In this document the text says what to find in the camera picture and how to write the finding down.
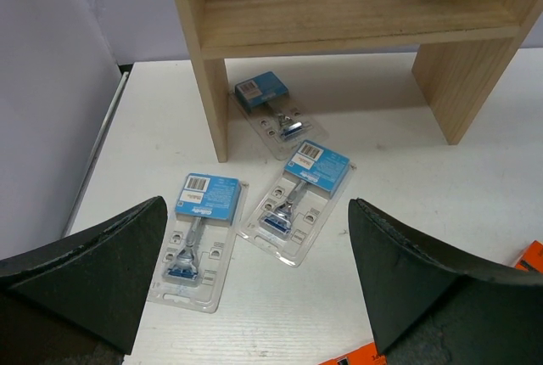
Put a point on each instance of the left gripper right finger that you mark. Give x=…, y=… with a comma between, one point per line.
x=429, y=302

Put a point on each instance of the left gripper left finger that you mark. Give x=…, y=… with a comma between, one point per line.
x=79, y=300

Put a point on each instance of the orange fusion box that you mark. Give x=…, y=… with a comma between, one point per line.
x=365, y=355
x=532, y=258

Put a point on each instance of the blue razor blister under shelf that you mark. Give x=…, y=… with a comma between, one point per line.
x=281, y=121

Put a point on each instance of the wooden two-tier shelf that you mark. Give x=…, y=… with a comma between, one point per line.
x=464, y=46

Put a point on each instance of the blue razor blister left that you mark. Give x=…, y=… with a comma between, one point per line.
x=199, y=240

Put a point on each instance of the blue razor blister middle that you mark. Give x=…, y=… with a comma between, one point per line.
x=295, y=207

